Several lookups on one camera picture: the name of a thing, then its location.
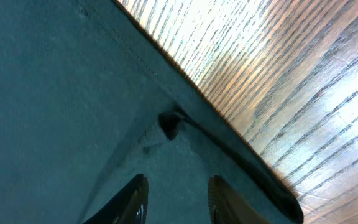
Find black t-shirt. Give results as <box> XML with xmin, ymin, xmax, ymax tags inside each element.
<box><xmin>0</xmin><ymin>1</ymin><xmax>304</xmax><ymax>223</ymax></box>

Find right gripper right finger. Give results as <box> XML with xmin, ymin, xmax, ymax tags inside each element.
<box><xmin>208</xmin><ymin>175</ymin><xmax>269</xmax><ymax>224</ymax></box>

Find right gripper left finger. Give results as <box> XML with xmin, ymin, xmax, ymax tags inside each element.
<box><xmin>84</xmin><ymin>174</ymin><xmax>149</xmax><ymax>224</ymax></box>

